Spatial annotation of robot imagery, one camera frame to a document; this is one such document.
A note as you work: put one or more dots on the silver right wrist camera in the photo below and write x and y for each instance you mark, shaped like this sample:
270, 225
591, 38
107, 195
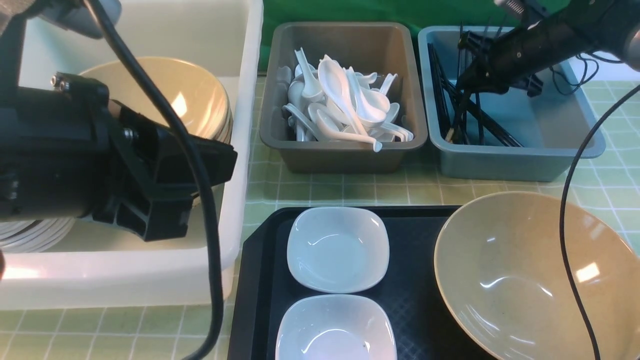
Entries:
528, 12

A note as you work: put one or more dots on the stack of white dishes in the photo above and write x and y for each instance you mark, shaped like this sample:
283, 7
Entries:
33, 236

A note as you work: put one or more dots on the stack of tan bowls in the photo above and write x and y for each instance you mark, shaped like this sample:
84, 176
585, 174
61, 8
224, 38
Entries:
195, 94

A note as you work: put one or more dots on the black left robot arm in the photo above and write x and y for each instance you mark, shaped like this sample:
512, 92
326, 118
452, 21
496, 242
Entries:
31, 118

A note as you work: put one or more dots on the white square dish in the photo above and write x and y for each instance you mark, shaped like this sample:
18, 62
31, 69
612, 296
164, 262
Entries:
335, 327
338, 250

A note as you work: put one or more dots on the black plastic serving tray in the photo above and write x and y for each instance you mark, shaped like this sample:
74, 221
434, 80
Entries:
422, 325

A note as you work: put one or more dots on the blue-grey plastic chopstick bin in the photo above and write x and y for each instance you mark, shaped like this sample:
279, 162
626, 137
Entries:
550, 127

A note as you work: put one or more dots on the green cloth backdrop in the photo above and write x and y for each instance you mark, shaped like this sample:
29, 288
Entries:
413, 14

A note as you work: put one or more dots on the grey plastic spoon bin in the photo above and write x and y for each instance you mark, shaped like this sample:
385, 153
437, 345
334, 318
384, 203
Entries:
368, 47

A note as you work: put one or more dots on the black chopsticks in bin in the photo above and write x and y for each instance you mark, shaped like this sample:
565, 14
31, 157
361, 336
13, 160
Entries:
490, 125

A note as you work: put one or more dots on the white ceramic soup spoon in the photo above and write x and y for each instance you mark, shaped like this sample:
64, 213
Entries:
335, 84

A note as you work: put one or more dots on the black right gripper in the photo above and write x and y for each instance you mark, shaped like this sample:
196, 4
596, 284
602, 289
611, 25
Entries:
496, 65

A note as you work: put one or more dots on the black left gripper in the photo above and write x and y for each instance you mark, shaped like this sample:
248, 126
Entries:
117, 166

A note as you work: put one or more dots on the large white plastic tub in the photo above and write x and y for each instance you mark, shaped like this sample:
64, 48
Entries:
99, 266

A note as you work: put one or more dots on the pile of white spoons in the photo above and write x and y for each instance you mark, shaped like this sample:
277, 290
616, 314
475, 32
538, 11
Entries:
331, 103

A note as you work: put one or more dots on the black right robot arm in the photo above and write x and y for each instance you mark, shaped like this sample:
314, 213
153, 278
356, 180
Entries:
544, 39

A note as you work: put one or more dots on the black chopstick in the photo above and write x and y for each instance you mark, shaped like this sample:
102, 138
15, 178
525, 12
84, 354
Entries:
459, 125
454, 97

